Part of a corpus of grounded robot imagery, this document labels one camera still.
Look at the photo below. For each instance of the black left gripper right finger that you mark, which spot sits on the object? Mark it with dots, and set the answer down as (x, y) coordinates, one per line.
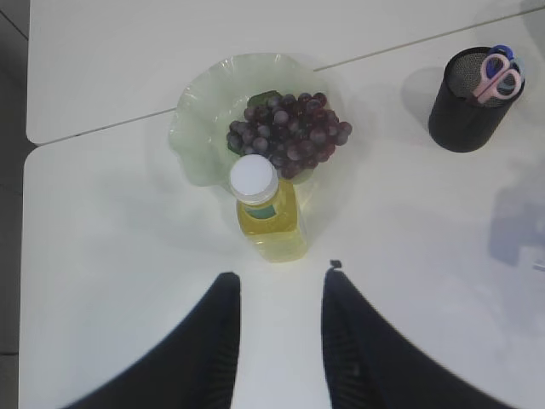
(369, 364)

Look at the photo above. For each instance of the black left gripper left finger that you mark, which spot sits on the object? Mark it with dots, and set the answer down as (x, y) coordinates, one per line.
(195, 366)

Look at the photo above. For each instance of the yellow tea plastic bottle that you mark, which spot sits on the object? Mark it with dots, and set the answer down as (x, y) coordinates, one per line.
(267, 210)

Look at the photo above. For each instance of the purple artificial grape bunch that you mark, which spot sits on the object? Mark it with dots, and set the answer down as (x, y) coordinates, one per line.
(295, 133)

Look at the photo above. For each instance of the pink scissors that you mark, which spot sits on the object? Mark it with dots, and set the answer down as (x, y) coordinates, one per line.
(499, 80)

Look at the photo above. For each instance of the blue scissors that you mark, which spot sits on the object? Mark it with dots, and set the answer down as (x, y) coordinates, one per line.
(513, 64)

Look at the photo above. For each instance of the black mesh pen holder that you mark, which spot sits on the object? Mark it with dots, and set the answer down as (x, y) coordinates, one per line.
(456, 122)

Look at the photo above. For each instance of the pale green wavy plate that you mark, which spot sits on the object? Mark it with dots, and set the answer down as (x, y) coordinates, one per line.
(219, 95)

